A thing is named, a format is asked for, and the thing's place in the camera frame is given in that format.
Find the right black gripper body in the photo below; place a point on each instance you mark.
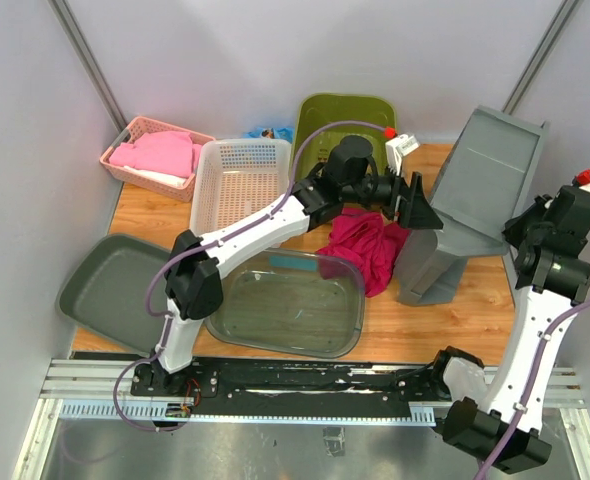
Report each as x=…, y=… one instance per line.
x=526, y=223

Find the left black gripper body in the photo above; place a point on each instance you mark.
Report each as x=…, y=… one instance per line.
x=388, y=193

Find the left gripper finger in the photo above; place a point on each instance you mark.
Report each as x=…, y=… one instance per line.
x=420, y=214
x=405, y=218

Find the large grey plastic bin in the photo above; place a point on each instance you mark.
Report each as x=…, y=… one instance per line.
x=483, y=183

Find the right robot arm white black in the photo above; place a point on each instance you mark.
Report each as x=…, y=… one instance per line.
x=498, y=422

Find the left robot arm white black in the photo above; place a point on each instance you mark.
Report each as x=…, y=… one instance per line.
x=198, y=264

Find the clear plastic container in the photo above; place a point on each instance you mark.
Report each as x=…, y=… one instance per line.
x=292, y=302

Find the magenta crumpled cloth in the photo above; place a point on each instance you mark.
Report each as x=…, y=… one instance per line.
x=371, y=245

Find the green plastic basin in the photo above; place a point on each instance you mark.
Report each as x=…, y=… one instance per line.
x=320, y=115

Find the blue packet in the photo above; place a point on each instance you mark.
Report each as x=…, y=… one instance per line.
x=280, y=133

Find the white perforated basket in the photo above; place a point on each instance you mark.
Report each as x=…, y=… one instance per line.
x=236, y=178

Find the pink folded towel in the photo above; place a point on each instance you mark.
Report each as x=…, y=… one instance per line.
x=168, y=152

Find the white folded cloth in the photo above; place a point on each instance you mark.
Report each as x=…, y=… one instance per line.
x=166, y=179

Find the pink plastic basket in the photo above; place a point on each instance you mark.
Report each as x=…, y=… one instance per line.
x=134, y=130

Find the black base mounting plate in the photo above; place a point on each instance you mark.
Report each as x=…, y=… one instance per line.
x=292, y=389

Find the dark grey tray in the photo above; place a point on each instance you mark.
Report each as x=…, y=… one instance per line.
x=106, y=292

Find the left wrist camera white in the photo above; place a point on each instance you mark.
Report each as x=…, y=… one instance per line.
x=397, y=147

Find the white cable duct rail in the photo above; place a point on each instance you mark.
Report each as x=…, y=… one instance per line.
x=167, y=412

